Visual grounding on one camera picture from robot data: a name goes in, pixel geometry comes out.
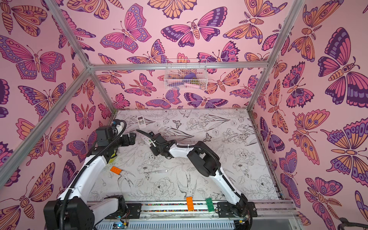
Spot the orange lego brick on rail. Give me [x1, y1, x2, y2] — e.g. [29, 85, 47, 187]
[186, 196, 194, 211]

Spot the small white remote control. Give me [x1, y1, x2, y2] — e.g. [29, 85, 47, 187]
[137, 115, 147, 129]

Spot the clear handle screwdriver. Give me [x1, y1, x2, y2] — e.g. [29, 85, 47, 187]
[145, 170, 168, 174]

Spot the aluminium frame post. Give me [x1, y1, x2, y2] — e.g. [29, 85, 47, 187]
[45, 0, 115, 113]

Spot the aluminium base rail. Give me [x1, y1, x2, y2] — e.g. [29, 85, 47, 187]
[95, 200, 304, 230]

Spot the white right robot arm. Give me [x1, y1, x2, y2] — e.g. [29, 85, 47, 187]
[148, 132, 254, 230]

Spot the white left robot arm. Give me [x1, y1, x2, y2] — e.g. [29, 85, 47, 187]
[43, 119, 136, 230]

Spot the orange lego brick on table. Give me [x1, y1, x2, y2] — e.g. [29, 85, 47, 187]
[110, 166, 122, 175]

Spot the green lego brick on rail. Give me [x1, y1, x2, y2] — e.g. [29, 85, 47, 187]
[205, 197, 215, 213]

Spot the large white remote control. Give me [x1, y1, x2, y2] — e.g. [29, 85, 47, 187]
[141, 135, 153, 146]

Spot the clear wall basket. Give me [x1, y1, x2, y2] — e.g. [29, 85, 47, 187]
[163, 57, 208, 91]

